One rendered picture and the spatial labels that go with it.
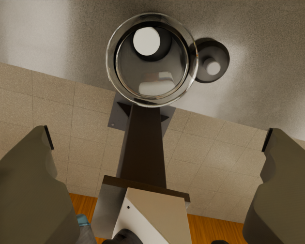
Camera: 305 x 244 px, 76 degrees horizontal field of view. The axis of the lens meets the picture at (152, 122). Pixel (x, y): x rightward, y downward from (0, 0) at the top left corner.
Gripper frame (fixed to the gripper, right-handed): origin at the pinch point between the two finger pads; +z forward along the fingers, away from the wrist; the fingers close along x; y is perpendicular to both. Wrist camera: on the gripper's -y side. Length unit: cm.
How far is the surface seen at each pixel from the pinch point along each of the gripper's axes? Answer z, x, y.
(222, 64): 30.8, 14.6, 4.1
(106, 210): 34, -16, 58
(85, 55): 34.2, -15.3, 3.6
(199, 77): 30.8, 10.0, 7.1
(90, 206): 116, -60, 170
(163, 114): 127, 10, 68
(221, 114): 34.4, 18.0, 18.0
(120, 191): 34, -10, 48
